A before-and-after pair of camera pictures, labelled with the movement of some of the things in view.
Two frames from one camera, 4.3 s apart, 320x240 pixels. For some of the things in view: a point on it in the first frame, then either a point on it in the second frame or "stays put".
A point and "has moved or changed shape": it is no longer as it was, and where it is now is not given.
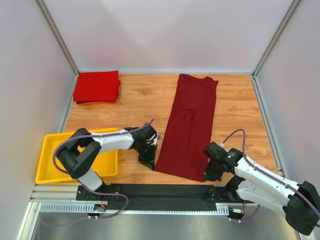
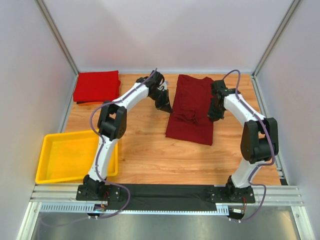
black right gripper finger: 213,177 -> 218,115
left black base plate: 82,194 stays put
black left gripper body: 147,152 -> 161,97
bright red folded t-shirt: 99,87 stays put
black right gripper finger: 209,173 -> 213,112
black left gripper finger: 148,162 -> 164,105
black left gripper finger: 152,157 -> 167,107
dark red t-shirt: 188,130 has moved or changed shape
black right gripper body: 212,170 -> 215,107
